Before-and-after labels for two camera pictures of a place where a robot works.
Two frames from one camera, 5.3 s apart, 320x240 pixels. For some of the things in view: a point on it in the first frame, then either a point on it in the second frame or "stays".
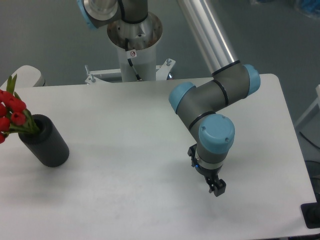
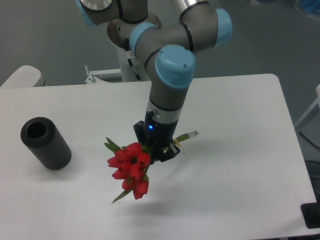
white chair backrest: (26, 76) stays
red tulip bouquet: (14, 116) -> (131, 162)
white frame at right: (316, 102) stays
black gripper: (219, 186) -> (158, 135)
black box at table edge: (311, 213) stays
